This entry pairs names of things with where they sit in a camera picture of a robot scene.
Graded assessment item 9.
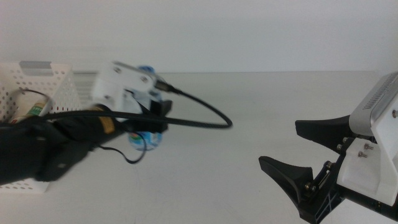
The thin black left arm wire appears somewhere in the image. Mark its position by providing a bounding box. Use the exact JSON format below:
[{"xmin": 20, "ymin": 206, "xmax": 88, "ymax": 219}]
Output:
[{"xmin": 93, "ymin": 131, "xmax": 148, "ymax": 165}]

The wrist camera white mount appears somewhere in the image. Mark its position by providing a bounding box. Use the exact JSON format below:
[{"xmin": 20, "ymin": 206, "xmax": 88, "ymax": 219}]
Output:
[
  {"xmin": 336, "ymin": 72, "xmax": 398, "ymax": 207},
  {"xmin": 91, "ymin": 60, "xmax": 157, "ymax": 113}
]

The yellow tea bottle green label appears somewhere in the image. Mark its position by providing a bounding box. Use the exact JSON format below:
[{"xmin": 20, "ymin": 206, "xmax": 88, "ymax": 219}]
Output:
[{"xmin": 9, "ymin": 101, "xmax": 48, "ymax": 124}]

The white perforated plastic basket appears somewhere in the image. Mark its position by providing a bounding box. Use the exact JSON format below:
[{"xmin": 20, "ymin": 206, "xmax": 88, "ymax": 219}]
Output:
[{"xmin": 0, "ymin": 60, "xmax": 95, "ymax": 194}]

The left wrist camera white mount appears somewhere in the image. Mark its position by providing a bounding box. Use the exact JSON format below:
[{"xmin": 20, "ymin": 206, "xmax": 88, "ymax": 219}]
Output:
[{"xmin": 91, "ymin": 60, "xmax": 157, "ymax": 113}]

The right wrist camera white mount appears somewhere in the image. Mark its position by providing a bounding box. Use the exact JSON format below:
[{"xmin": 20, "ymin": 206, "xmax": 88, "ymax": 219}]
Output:
[{"xmin": 336, "ymin": 72, "xmax": 398, "ymax": 207}]

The clear water bottle blue cap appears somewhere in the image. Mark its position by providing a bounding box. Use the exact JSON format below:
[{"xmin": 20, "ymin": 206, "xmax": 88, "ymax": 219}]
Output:
[{"xmin": 127, "ymin": 65, "xmax": 164, "ymax": 152}]

